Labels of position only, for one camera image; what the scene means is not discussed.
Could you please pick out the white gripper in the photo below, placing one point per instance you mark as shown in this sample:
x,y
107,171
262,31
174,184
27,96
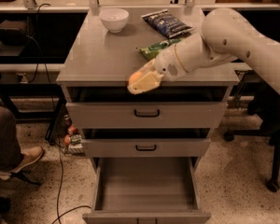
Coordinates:
x,y
167,63

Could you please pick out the person's leg brown trousers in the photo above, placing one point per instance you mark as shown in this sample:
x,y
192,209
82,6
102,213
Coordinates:
x,y
10,151

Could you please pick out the grey metal drawer cabinet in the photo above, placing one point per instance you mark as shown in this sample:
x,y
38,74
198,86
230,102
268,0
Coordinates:
x,y
102,59

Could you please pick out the tan shoe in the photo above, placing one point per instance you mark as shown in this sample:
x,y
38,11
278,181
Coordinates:
x,y
28,157

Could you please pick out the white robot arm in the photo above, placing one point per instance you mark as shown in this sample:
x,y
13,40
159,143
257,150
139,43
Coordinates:
x,y
225,35

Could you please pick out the grey top drawer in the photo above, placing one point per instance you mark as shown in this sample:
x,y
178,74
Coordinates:
x,y
115,107

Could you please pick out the grey middle drawer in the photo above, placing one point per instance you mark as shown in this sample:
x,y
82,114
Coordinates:
x,y
127,143

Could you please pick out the white ceramic bowl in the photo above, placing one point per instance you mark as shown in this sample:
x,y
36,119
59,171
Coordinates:
x,y
114,19

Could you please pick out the dark blue chip bag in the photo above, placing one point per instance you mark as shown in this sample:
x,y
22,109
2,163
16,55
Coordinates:
x,y
166,23

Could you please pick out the dark brown box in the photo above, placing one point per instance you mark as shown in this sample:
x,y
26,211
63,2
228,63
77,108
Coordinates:
x,y
13,33

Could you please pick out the grey open bottom drawer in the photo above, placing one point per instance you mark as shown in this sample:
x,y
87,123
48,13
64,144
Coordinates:
x,y
145,191

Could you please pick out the green chip bag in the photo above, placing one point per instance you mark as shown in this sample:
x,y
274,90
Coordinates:
x,y
152,51

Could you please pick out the orange fruit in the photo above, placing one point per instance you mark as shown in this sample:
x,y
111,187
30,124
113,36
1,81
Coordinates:
x,y
134,77

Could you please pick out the wire basket with cans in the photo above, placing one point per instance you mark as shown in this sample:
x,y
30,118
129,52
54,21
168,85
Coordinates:
x,y
66,135

